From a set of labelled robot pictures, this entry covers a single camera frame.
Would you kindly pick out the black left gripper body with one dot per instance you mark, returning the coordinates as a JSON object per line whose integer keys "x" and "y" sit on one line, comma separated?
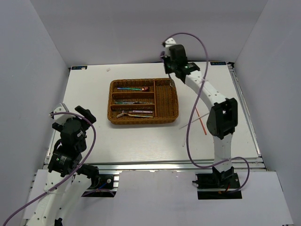
{"x": 83, "y": 145}

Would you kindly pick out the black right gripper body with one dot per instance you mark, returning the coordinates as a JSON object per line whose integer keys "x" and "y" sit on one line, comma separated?
{"x": 169, "y": 66}

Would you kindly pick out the purple iridescent spoon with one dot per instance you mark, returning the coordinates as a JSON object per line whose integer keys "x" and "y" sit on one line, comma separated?
{"x": 171, "y": 81}

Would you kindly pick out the green handled table knife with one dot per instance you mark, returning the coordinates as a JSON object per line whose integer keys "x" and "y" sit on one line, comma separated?
{"x": 125, "y": 102}

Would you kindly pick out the iridescent round bowl spoon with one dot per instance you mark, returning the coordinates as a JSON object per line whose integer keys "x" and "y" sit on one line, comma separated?
{"x": 135, "y": 89}

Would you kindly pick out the silver patterned table knife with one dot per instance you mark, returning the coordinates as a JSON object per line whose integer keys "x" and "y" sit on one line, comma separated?
{"x": 142, "y": 103}

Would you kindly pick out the pink handled fork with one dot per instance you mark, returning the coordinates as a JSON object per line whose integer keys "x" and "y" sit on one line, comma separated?
{"x": 137, "y": 111}

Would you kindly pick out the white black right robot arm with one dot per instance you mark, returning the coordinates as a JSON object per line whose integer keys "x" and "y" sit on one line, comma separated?
{"x": 223, "y": 112}

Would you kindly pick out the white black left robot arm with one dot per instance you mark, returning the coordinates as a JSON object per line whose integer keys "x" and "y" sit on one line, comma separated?
{"x": 68, "y": 176}

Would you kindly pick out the right blue table label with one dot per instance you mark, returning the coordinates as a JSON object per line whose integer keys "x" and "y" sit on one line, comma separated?
{"x": 216, "y": 63}

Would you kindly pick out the blue table label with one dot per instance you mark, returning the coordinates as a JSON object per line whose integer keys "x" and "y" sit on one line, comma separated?
{"x": 216, "y": 63}
{"x": 82, "y": 67}

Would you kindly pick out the woven wicker cutlery tray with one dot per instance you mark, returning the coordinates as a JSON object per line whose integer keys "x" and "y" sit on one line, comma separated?
{"x": 163, "y": 97}

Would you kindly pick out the left blue table label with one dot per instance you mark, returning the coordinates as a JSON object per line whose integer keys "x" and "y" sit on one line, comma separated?
{"x": 82, "y": 67}

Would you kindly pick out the white chopstick short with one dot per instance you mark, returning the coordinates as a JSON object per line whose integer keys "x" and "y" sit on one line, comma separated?
{"x": 196, "y": 119}

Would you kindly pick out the red chopstick upper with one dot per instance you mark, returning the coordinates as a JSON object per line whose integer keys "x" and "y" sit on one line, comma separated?
{"x": 203, "y": 127}

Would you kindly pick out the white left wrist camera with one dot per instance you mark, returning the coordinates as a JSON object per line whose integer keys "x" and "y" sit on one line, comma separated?
{"x": 59, "y": 114}

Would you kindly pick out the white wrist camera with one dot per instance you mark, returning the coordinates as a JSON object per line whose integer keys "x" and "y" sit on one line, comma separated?
{"x": 59, "y": 114}
{"x": 169, "y": 43}

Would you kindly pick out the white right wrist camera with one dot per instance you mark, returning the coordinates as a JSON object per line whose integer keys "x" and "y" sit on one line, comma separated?
{"x": 169, "y": 43}

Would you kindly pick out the aluminium table frame rail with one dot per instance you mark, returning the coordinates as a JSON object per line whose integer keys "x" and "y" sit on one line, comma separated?
{"x": 136, "y": 147}

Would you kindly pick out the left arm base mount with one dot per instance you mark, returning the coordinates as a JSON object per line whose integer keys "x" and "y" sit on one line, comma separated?
{"x": 104, "y": 185}

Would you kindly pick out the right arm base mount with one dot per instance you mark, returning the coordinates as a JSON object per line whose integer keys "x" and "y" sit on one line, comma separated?
{"x": 209, "y": 189}

